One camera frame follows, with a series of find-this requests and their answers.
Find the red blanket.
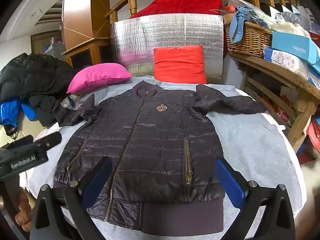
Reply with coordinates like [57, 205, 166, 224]
[130, 0, 230, 19]

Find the blue garment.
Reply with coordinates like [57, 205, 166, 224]
[0, 96, 38, 129]

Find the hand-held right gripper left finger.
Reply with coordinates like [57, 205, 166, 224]
[30, 156, 113, 240]

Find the dark purple puffer jacket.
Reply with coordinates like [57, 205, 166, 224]
[52, 81, 268, 237]

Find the red pillow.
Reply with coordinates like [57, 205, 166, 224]
[153, 45, 207, 84]

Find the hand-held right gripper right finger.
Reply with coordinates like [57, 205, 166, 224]
[214, 158, 297, 240]

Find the white printed box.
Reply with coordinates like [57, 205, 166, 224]
[264, 45, 308, 73]

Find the silver insulated mat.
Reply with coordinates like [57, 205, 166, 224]
[111, 14, 224, 84]

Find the person's left hand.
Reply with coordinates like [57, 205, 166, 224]
[14, 187, 32, 231]

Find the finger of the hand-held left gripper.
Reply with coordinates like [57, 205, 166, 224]
[32, 132, 62, 151]

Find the red bag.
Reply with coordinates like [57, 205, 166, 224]
[306, 120, 320, 153]

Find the blue cardboard box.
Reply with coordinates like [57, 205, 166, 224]
[271, 31, 320, 72]

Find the pile of bagged clothes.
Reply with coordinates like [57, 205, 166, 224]
[257, 2, 320, 40]

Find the wicker basket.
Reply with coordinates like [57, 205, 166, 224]
[223, 21, 273, 53]

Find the grey fleece blanket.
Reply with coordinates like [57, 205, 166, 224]
[26, 75, 308, 240]

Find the black crumpled garment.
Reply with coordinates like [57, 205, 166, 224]
[29, 95, 68, 127]

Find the wooden stair railing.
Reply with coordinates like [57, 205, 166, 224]
[105, 0, 320, 25]

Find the light blue cloth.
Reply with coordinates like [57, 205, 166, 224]
[229, 6, 258, 43]

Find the wooden side table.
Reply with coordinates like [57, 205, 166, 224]
[226, 50, 320, 153]

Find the brown wooden cabinet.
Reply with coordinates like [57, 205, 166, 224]
[61, 0, 112, 68]

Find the pink pillow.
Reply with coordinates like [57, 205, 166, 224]
[67, 63, 133, 94]

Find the black puffer jacket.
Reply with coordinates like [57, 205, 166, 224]
[0, 53, 75, 103]

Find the cream leather sofa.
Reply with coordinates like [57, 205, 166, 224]
[0, 123, 54, 146]

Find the white bed sheet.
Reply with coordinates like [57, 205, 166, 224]
[26, 124, 75, 193]

